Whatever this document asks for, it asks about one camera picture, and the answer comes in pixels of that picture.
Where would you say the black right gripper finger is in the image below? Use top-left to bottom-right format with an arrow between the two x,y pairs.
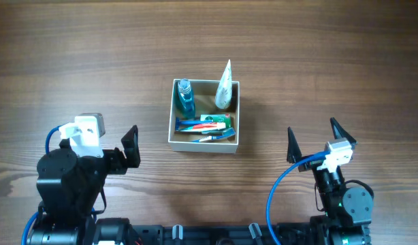
287,127 -> 302,163
330,117 -> 357,148

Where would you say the blue disposable razor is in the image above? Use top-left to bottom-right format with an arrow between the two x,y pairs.
174,117 -> 212,131

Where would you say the blue white toothbrush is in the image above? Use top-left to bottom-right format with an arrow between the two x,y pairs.
193,127 -> 236,143

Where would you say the blue mouthwash bottle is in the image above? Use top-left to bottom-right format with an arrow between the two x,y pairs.
178,78 -> 195,119

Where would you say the red white toothpaste tube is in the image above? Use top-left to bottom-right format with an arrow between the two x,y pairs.
179,122 -> 226,133

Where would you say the green Dettol soap bar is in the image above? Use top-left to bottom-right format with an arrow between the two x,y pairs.
200,114 -> 232,128

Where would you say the white floral cream tube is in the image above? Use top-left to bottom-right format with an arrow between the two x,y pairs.
214,60 -> 232,110

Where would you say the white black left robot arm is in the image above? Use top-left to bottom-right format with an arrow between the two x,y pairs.
21,124 -> 143,244

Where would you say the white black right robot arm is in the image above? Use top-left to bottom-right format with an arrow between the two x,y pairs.
277,118 -> 374,245

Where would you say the white cardboard box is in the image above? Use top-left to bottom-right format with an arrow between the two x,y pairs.
167,78 -> 240,153

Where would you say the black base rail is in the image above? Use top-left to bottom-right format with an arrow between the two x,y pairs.
133,223 -> 314,245

